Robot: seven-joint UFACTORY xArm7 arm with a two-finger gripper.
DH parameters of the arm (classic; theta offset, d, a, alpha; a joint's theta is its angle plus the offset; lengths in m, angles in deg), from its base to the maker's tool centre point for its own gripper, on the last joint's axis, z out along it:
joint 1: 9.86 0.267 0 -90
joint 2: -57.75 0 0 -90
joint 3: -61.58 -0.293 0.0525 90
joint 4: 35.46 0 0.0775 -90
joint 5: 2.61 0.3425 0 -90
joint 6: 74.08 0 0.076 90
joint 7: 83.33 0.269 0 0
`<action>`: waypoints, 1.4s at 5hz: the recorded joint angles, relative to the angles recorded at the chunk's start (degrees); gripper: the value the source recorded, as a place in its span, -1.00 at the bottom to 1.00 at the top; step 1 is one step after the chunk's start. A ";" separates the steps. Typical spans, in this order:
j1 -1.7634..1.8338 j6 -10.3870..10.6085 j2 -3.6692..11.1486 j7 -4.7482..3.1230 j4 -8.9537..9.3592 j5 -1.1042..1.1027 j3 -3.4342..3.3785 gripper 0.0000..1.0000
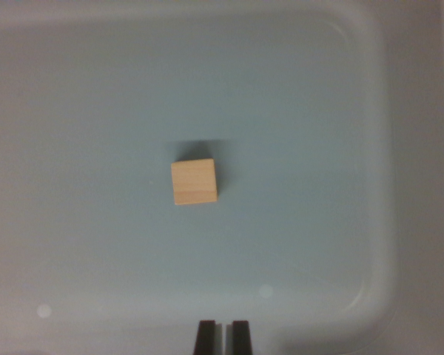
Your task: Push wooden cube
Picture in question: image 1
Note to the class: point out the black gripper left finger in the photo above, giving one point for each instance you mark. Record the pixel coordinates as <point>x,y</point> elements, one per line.
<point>206,338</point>

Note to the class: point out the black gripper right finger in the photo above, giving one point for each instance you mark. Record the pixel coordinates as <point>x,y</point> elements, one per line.
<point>240,338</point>

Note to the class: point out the light wooden cube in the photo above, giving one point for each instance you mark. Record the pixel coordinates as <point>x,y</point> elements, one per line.
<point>194,182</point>

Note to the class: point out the pale blue plastic tray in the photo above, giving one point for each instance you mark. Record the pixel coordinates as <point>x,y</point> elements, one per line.
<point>96,111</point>

